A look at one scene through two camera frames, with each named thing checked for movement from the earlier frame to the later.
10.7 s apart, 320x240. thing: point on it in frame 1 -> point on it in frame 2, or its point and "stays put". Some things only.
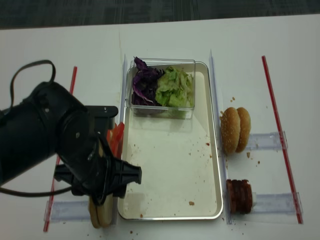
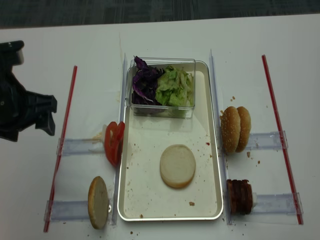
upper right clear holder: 266,141 stays put
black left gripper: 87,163 -> 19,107
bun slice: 103,210 -> 177,165
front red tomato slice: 113,139 stays put
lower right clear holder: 277,203 stays put
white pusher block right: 254,199 stays put
